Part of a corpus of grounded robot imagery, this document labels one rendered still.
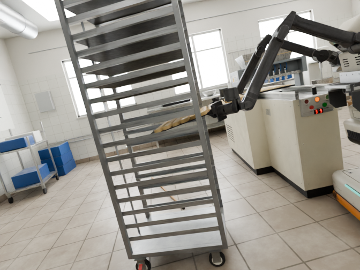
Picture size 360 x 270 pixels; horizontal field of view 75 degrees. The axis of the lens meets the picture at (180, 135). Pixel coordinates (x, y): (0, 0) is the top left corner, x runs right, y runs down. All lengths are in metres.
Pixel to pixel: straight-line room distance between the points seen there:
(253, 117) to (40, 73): 4.82
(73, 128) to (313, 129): 5.01
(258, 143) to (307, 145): 0.72
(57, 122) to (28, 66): 1.33
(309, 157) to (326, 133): 0.22
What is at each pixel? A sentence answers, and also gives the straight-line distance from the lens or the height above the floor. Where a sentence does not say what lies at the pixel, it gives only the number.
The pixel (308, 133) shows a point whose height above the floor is 0.56.
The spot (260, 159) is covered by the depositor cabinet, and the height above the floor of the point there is 0.19.
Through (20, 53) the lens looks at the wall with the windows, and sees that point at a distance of 6.38.
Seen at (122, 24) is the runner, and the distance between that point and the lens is 1.42.
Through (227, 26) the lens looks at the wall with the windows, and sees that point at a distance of 6.14.
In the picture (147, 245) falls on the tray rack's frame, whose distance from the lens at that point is 1.75.
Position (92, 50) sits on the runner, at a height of 1.41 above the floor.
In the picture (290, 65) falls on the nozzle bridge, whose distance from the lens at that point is 2.87.
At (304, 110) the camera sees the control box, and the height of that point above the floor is 0.75.
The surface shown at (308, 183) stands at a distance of 2.22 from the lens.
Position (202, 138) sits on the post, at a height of 0.81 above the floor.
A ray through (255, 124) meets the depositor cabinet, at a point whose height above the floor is 0.59.
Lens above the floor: 1.07
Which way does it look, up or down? 10 degrees down
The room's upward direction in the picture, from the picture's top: 13 degrees counter-clockwise
